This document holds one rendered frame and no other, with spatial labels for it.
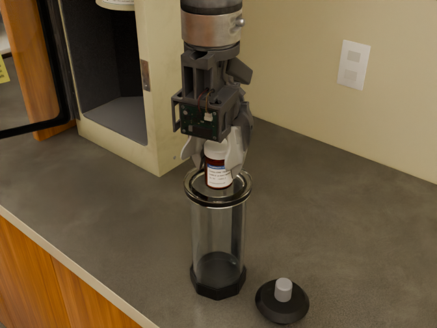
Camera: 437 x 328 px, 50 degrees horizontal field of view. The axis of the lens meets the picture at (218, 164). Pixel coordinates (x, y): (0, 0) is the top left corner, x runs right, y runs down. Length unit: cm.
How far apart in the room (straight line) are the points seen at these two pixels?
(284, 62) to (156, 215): 56
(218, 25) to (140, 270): 52
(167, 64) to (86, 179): 35
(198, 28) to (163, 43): 45
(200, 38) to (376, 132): 76
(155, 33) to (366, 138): 61
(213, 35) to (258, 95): 84
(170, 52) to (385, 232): 59
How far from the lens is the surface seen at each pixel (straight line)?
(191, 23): 57
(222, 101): 59
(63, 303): 127
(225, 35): 57
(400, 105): 120
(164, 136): 109
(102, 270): 92
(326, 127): 131
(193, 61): 57
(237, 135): 66
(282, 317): 80
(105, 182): 114
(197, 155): 71
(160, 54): 101
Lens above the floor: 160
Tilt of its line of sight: 34 degrees down
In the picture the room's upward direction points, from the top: straight up
